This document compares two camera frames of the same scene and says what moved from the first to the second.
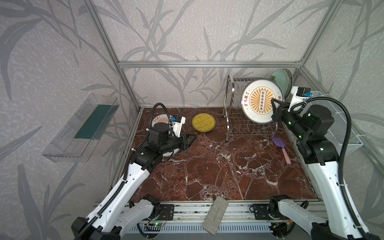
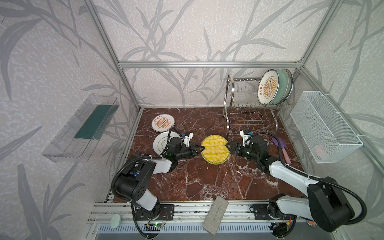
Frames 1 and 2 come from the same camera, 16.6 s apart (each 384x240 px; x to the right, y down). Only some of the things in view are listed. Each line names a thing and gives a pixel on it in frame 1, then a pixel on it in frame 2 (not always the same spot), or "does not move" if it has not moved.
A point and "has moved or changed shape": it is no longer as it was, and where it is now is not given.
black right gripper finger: (277, 106) → (234, 147)
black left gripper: (184, 142) → (191, 150)
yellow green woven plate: (203, 122) → (216, 152)
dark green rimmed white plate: (290, 83) does not move
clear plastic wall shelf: (78, 140) does not move
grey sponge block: (215, 215) does not move
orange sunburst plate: (256, 100) has moved or changed shape
